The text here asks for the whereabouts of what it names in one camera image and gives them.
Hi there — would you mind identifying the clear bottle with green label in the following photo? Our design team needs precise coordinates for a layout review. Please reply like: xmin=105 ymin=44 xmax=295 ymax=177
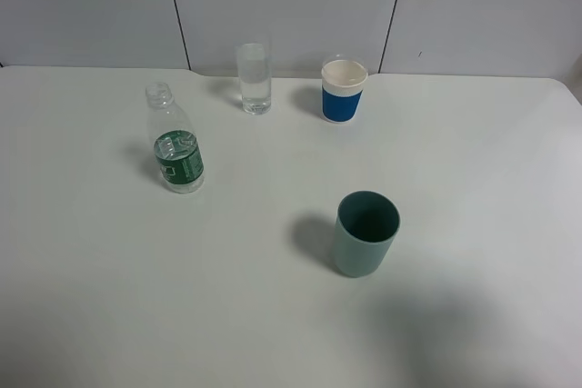
xmin=145 ymin=82 xmax=205 ymax=194

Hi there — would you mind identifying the teal green cup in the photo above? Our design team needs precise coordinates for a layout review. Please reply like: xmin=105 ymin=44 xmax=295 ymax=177
xmin=331 ymin=191 xmax=401 ymax=278

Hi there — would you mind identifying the blue and white paper cup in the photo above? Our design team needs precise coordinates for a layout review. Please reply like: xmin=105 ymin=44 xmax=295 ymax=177
xmin=321 ymin=55 xmax=368 ymax=124

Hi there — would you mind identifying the tall clear glass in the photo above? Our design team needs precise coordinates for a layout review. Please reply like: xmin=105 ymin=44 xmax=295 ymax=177
xmin=236 ymin=42 xmax=272 ymax=115

